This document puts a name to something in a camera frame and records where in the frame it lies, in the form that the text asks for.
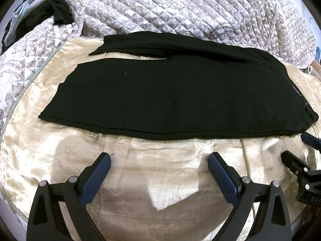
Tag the gold satin bed sheet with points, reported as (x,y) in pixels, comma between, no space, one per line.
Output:
(155,190)

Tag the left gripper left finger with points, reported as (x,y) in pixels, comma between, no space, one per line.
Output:
(46,221)

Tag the light blue cloth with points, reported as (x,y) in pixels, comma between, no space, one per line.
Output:
(24,9)

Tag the floral quilted comforter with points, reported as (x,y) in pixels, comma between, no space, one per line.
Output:
(273,26)

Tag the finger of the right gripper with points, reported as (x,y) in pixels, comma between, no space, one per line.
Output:
(311,140)
(294,164)

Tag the black garment pile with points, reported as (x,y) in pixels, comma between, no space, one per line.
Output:
(58,9)

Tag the black pants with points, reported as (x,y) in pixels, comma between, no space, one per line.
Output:
(176,87)

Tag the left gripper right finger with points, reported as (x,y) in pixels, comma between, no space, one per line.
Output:
(272,221)

